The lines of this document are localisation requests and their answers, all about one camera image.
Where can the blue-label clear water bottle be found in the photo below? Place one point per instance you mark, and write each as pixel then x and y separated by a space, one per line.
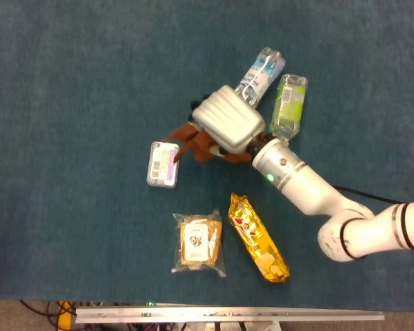
pixel 262 72

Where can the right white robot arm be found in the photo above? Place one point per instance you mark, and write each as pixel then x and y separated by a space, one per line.
pixel 307 186

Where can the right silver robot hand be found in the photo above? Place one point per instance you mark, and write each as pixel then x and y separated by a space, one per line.
pixel 227 120

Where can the clear plastic box purple label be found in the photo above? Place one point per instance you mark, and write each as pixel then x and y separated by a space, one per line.
pixel 162 169

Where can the green-label clear water bottle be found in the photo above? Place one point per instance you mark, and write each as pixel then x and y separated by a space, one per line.
pixel 290 103

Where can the gold foil biscuit packet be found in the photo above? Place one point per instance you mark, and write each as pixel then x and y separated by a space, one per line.
pixel 255 238

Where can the aluminium rail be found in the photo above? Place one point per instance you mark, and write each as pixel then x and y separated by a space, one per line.
pixel 227 314

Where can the teal table carpet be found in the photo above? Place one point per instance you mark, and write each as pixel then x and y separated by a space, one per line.
pixel 72 103

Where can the brown cloth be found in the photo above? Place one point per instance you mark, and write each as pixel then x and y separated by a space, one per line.
pixel 201 150

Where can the bagged bread with white label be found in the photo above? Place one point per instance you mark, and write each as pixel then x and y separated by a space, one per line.
pixel 196 241

